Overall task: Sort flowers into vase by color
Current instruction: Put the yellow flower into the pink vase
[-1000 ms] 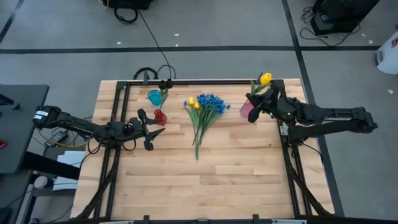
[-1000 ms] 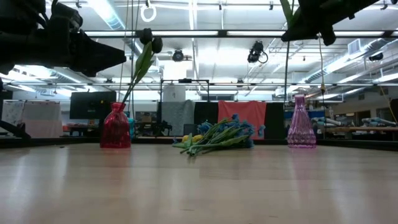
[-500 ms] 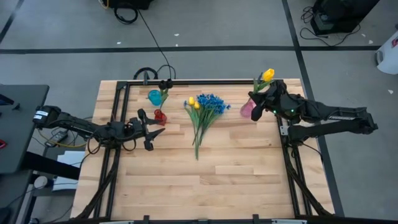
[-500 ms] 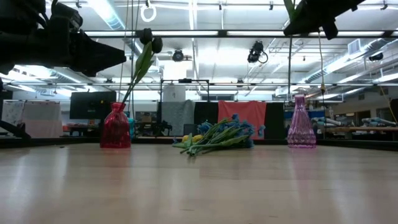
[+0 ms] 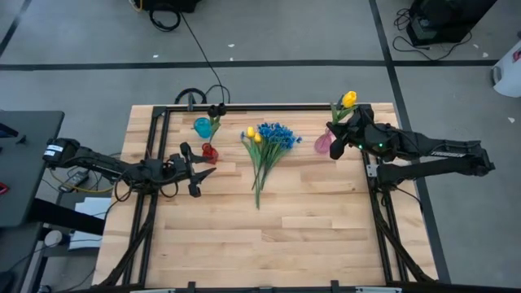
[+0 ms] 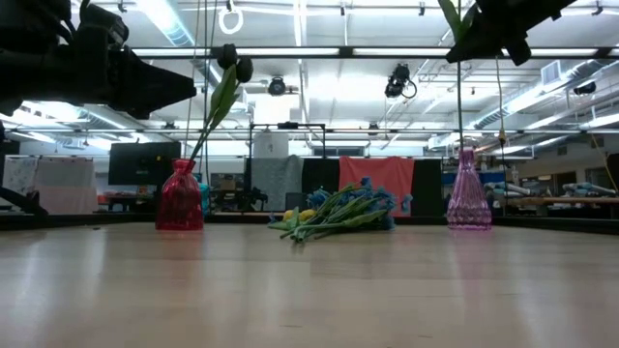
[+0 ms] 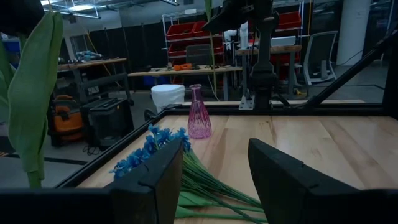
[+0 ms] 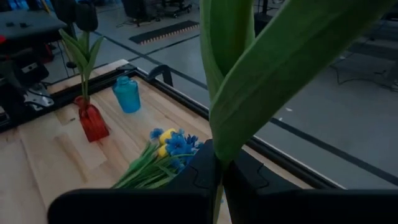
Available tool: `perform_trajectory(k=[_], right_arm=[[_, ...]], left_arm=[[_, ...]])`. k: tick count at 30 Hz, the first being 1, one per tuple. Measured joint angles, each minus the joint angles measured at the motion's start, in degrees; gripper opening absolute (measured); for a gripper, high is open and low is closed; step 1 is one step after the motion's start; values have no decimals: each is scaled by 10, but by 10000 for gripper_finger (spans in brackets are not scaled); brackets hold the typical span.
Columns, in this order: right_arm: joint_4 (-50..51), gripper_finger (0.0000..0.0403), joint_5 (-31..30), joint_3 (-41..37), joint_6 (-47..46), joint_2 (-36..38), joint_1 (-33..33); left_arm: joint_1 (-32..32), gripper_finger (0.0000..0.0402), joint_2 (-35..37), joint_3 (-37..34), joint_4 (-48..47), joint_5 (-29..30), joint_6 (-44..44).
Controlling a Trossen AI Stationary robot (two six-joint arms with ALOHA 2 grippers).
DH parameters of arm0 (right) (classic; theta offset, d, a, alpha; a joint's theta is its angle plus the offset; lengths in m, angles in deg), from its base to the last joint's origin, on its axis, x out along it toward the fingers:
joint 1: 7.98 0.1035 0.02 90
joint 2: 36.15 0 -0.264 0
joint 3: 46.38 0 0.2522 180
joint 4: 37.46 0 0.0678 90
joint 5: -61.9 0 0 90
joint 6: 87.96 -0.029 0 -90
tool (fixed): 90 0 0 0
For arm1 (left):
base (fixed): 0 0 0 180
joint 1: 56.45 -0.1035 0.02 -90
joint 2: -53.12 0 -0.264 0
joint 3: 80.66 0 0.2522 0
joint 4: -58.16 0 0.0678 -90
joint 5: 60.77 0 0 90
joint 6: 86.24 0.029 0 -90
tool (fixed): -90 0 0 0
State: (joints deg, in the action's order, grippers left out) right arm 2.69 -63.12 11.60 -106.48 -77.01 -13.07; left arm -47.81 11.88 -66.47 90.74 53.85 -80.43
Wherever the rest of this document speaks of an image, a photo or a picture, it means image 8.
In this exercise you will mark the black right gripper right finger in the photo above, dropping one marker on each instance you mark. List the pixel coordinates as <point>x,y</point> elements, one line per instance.
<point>295,207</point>

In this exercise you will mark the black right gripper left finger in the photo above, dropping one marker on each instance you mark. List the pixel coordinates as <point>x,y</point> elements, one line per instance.
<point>140,205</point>

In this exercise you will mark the large blue flower bunch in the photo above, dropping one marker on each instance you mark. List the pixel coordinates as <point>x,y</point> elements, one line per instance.
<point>177,144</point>

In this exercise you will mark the red glass vase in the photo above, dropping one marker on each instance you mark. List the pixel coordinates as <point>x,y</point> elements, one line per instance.
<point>91,123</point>

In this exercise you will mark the teal glass vase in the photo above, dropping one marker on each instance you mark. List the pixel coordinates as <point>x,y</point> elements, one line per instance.
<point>127,95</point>

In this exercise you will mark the black desk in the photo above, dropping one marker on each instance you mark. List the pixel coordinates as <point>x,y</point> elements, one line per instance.
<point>28,26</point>

